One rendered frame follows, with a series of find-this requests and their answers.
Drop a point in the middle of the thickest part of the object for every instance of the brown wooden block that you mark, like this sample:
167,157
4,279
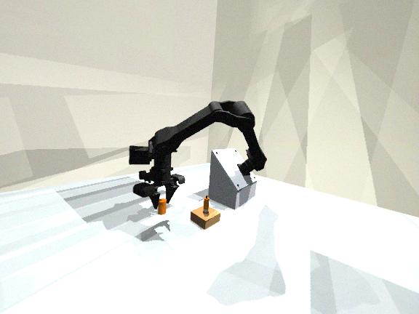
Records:
205,220

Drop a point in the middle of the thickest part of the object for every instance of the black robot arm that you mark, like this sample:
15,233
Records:
167,140

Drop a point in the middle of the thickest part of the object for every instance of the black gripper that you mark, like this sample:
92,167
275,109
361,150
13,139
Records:
161,177

